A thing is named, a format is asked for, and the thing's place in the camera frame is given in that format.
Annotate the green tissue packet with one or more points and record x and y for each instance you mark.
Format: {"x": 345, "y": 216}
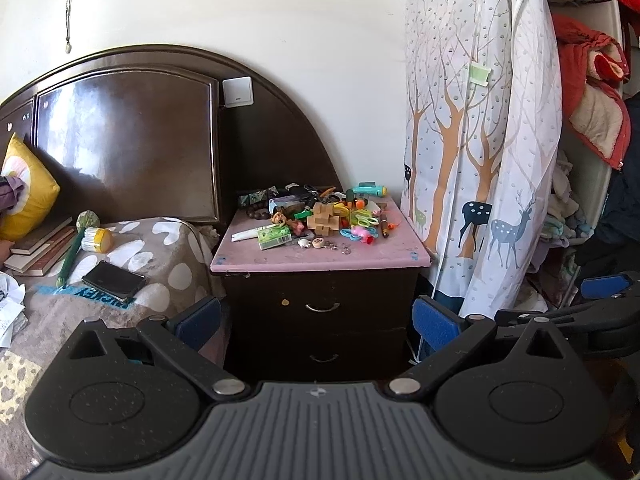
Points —
{"x": 274, "y": 237}

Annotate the yellow pillow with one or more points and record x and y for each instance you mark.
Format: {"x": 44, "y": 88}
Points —
{"x": 30, "y": 195}

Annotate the pink plastic toy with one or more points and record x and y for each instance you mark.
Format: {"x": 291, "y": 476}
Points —
{"x": 361, "y": 232}

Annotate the white wall switch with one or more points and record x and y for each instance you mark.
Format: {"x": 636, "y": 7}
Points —
{"x": 238, "y": 91}

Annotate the white crumpled papers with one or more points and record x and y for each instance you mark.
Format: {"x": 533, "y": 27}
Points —
{"x": 10, "y": 310}

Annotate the purple cloth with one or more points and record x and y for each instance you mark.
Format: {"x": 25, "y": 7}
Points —
{"x": 10, "y": 195}

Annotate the green plastic scissors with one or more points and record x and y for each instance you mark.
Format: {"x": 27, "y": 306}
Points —
{"x": 365, "y": 220}

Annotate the wooden block puzzle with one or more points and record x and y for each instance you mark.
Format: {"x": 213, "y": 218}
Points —
{"x": 325, "y": 219}

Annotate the stack of books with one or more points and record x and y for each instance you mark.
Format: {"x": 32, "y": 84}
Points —
{"x": 40, "y": 255}

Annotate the dark wooden drawer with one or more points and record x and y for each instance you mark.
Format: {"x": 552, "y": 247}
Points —
{"x": 280, "y": 355}
{"x": 280, "y": 312}

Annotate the brown book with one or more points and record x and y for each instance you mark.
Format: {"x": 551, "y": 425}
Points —
{"x": 52, "y": 262}
{"x": 42, "y": 235}

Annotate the deer print wardrobe cover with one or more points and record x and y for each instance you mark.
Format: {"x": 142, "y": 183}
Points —
{"x": 450, "y": 60}

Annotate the yellow banana toy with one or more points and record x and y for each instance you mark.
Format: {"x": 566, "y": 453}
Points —
{"x": 340, "y": 205}

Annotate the green plastic block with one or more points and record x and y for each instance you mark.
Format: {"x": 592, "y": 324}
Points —
{"x": 300, "y": 215}

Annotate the red fleece blanket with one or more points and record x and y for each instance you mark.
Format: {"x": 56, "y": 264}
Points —
{"x": 595, "y": 110}

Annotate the pile of pale clothes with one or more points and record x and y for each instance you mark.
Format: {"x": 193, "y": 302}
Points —
{"x": 565, "y": 210}

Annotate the yellow patterned cloth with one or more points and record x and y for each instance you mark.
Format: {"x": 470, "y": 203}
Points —
{"x": 15, "y": 382}

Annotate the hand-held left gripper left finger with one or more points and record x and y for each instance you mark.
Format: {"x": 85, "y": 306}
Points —
{"x": 197, "y": 317}

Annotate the brown cylinder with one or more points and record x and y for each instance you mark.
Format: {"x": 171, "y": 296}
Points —
{"x": 384, "y": 227}

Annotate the green yellow massage hammer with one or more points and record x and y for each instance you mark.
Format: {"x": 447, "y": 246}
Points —
{"x": 97, "y": 239}

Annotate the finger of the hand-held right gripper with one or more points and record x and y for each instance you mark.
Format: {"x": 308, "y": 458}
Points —
{"x": 605, "y": 286}
{"x": 530, "y": 319}

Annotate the black scissors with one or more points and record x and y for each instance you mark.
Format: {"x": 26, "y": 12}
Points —
{"x": 307, "y": 190}

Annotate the green fabric ball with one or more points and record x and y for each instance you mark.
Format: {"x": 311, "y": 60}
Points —
{"x": 87, "y": 219}

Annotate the black wallet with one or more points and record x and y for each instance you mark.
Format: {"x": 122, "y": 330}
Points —
{"x": 112, "y": 280}

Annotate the small white figurine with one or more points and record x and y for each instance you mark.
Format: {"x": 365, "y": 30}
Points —
{"x": 303, "y": 243}

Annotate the dark wooden headboard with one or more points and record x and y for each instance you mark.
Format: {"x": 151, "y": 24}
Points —
{"x": 125, "y": 135}

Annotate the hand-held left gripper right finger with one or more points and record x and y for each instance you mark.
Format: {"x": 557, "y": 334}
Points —
{"x": 435, "y": 324}

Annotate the teal toy flashlight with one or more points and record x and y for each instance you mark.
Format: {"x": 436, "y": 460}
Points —
{"x": 370, "y": 191}

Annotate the white tube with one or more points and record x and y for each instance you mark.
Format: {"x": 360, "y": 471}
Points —
{"x": 245, "y": 233}

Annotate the brown shiny object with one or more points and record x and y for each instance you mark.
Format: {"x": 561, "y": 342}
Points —
{"x": 289, "y": 207}

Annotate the patterned triangular box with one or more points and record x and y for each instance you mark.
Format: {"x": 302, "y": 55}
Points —
{"x": 250, "y": 196}

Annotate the dark clothing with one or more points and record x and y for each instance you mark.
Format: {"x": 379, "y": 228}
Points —
{"x": 622, "y": 210}

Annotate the dark nightstand with pink top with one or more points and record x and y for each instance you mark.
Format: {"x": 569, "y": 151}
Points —
{"x": 320, "y": 260}

